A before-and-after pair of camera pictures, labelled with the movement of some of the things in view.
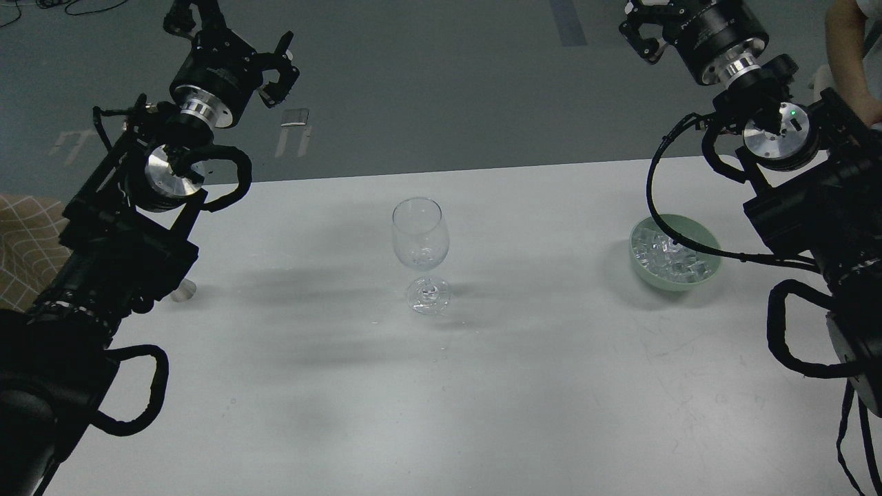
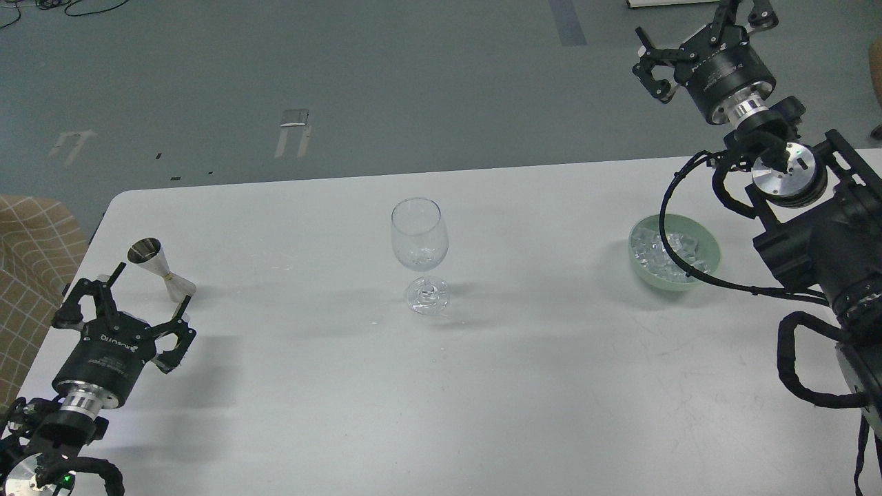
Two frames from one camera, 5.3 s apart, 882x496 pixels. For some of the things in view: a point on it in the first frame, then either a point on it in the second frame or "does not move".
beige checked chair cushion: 31,251 does not move
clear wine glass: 421,238 does not move
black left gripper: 222,72 -> 100,367
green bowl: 670,266 does not move
